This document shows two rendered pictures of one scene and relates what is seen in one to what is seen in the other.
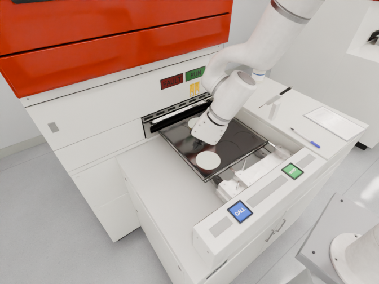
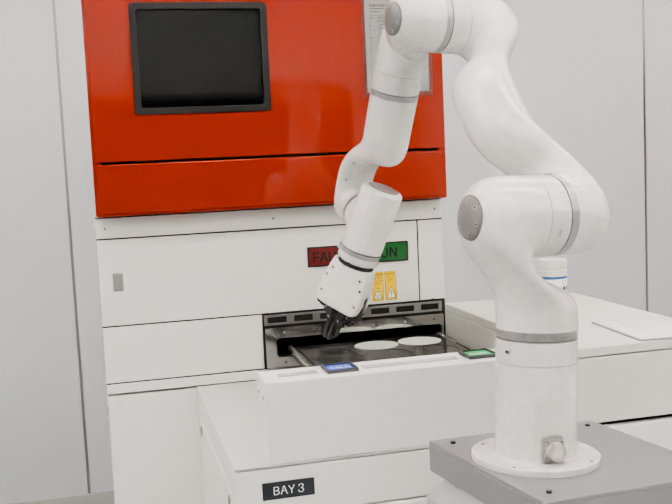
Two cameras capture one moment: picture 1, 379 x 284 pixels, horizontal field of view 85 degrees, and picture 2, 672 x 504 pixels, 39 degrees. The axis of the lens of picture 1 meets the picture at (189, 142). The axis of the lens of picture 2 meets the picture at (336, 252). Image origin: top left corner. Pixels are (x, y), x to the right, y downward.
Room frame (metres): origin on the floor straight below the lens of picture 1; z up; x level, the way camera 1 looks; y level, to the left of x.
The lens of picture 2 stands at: (-1.21, -0.76, 1.33)
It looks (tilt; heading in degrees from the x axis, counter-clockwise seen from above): 6 degrees down; 22
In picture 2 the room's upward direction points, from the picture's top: 3 degrees counter-clockwise
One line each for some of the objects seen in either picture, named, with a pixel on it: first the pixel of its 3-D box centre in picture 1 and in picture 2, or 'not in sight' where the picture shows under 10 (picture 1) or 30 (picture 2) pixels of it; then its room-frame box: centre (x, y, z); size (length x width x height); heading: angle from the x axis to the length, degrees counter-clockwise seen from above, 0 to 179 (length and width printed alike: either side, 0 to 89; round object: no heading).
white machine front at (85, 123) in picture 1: (148, 105); (279, 293); (0.78, 0.19, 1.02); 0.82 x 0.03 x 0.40; 126
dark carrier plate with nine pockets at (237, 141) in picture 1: (211, 135); (388, 355); (0.71, -0.10, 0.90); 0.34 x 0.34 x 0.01; 36
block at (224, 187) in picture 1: (228, 191); not in sight; (0.42, -0.14, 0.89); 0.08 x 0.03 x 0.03; 36
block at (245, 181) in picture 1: (244, 180); not in sight; (0.46, -0.21, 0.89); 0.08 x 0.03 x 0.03; 36
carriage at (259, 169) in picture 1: (256, 175); not in sight; (0.51, -0.27, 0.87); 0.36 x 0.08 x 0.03; 126
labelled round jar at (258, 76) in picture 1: (258, 72); (552, 278); (1.12, -0.39, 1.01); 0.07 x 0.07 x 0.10
